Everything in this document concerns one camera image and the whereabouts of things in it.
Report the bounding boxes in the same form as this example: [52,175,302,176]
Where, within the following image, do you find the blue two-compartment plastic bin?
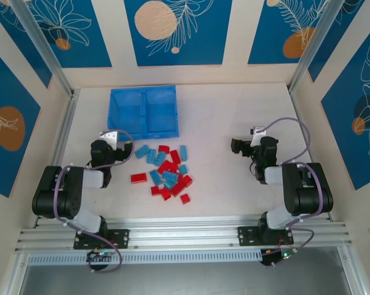
[106,85,180,141]

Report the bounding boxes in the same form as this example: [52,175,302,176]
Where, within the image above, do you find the grey metal panel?
[18,264,353,295]

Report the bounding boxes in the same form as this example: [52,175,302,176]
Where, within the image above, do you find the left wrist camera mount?
[98,130,119,151]

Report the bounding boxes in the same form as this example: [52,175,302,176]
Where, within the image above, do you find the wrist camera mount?
[98,130,119,151]
[249,125,267,138]

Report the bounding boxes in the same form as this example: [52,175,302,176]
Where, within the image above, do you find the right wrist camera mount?
[249,125,267,138]

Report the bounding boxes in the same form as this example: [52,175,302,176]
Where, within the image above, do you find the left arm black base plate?
[73,229,130,250]

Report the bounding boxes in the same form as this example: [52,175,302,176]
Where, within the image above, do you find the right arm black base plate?
[237,226,295,246]

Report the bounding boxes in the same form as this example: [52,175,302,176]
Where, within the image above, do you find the aluminium mounting rail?
[14,214,353,254]

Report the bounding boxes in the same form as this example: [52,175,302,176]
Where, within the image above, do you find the white slotted cable duct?
[26,249,262,266]

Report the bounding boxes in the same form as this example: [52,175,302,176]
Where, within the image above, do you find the aluminium frame post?
[11,0,78,98]
[288,0,366,93]

